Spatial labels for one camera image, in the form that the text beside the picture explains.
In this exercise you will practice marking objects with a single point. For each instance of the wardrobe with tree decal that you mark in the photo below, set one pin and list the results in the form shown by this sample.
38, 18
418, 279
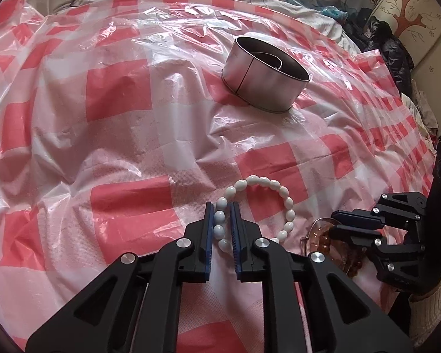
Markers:
417, 23

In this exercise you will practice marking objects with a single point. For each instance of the blue plastic bag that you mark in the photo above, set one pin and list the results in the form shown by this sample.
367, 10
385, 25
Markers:
323, 7

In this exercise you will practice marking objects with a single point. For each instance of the black puffy jacket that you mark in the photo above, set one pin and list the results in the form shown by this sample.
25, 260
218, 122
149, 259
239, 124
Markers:
393, 52

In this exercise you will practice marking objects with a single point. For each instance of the pink checkered plastic sheet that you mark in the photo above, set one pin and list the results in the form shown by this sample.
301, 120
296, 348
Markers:
116, 128

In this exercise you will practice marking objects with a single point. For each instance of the round metal tin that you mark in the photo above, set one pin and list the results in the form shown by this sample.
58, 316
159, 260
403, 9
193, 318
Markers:
263, 76

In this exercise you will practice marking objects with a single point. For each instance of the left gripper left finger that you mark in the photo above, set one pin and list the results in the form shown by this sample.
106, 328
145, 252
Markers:
134, 304

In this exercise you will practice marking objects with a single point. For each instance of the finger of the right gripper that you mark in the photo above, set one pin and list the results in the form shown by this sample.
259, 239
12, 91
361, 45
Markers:
358, 218
357, 237

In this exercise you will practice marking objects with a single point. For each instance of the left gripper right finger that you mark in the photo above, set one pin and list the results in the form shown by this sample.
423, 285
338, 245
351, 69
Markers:
309, 304

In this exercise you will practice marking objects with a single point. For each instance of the person's right hand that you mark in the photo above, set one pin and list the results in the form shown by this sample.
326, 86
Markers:
425, 315

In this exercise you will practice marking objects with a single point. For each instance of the pile of clothes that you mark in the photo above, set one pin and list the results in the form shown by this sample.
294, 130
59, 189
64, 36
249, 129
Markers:
423, 114

